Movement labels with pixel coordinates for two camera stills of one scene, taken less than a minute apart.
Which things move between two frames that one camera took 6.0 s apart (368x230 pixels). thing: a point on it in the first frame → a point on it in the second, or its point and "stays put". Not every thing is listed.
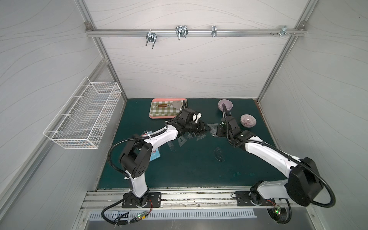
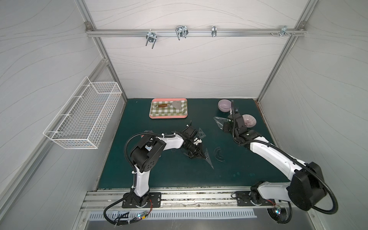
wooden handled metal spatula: [177, 104] stays put
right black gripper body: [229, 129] → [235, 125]
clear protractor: [218, 154] stays put
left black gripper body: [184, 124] → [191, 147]
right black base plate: [245, 198] stays put
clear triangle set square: [200, 137] stays put
